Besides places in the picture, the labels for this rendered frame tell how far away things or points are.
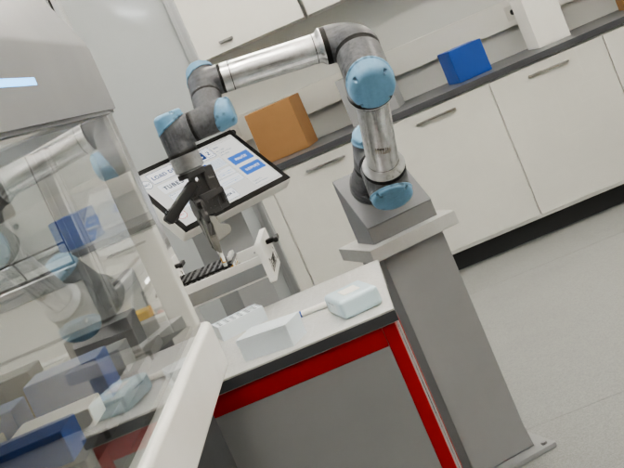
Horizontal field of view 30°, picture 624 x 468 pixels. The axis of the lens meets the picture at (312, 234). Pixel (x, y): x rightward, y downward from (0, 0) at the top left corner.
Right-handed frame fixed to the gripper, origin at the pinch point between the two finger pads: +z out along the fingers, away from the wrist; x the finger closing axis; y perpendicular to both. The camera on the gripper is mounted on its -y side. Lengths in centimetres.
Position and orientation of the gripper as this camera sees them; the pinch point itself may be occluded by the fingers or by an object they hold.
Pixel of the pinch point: (215, 249)
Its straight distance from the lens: 286.9
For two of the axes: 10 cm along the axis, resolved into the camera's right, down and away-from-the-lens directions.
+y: 8.8, -4.1, 2.5
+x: -2.8, -0.2, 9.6
